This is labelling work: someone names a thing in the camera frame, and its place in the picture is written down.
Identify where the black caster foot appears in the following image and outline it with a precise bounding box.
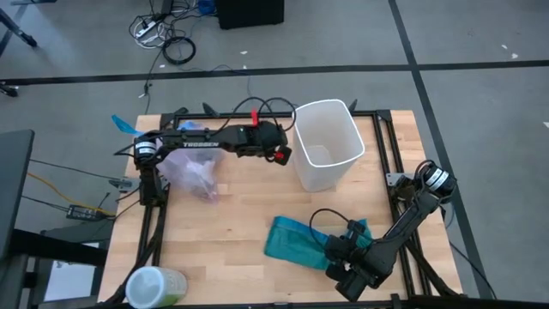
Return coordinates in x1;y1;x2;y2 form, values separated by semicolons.
0;81;21;98

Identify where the dark grey desk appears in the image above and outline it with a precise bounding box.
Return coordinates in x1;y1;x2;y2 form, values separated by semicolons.
0;128;36;263

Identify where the black power adapter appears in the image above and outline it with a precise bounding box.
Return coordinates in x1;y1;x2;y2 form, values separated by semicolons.
66;204;103;221

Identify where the pink trash bag blue drawstring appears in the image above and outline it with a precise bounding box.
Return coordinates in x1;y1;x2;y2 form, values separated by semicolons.
112;114;227;203

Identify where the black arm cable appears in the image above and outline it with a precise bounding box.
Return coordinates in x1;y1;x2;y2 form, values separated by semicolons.
216;96;298;135
308;208;357;250

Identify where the black desk beam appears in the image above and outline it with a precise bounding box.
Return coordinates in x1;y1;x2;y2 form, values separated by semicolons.
7;228;109;268

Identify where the black coiled cable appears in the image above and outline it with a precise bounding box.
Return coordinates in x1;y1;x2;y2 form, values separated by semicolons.
161;36;197;66

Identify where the thin black floor cable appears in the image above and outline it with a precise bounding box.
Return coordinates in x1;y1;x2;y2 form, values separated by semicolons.
137;40;160;115

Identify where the white plastic trash bin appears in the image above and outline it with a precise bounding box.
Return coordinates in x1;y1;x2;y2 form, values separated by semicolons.
293;99;366;193

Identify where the white board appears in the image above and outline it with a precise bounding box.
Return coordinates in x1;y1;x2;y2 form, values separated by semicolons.
42;257;103;303

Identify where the yellow cable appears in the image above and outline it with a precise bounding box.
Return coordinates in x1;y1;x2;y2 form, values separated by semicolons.
27;171;118;216

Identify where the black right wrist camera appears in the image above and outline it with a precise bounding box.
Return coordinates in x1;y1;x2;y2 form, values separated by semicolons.
346;219;367;242

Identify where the black cabinet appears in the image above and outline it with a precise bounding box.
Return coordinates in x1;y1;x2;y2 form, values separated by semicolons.
215;0;286;30

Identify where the thin blue cable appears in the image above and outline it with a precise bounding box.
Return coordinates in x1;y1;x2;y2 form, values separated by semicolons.
184;64;255;100

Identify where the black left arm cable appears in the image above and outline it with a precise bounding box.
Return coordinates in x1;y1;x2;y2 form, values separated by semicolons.
216;96;298;135

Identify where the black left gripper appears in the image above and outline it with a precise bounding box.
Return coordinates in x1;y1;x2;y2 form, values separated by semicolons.
238;121;293;167

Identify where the white green wipes canister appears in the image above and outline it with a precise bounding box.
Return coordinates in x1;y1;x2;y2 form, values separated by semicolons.
125;265;189;309

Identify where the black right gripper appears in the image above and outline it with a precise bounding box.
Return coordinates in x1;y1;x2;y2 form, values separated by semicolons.
324;233;395;303

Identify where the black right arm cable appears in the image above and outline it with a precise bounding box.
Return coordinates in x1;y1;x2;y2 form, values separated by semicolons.
308;208;357;250

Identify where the black tripod leg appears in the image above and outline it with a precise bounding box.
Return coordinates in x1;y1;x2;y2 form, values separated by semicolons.
0;7;39;47

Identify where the white power strip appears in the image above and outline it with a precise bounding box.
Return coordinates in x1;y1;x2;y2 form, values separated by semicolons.
134;19;163;42

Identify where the teal trash bag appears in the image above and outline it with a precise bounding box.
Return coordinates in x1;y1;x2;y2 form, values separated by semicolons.
264;215;371;271

